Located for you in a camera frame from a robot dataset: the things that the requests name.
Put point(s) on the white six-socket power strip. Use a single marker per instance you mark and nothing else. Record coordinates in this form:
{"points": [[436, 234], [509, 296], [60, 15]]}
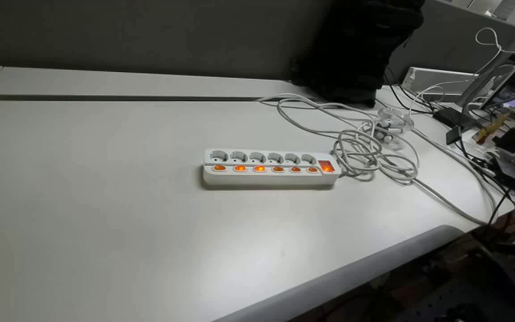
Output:
{"points": [[269, 178]]}

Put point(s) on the clear plastic holder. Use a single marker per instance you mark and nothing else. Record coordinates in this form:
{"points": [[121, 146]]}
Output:
{"points": [[395, 125]]}

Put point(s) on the black bulky cover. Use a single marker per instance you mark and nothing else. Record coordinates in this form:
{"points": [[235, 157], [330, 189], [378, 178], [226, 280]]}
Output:
{"points": [[359, 48]]}

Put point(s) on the white flat box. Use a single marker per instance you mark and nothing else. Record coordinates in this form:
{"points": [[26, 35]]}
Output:
{"points": [[439, 82]]}

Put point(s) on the black power brick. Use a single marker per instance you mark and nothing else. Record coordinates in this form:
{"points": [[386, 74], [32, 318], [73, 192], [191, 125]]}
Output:
{"points": [[454, 117]]}

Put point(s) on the yellow flat tool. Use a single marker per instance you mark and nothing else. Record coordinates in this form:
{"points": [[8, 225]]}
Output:
{"points": [[491, 128]]}

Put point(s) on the black flat adapter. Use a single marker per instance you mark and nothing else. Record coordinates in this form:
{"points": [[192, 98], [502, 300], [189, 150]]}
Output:
{"points": [[514, 180]]}

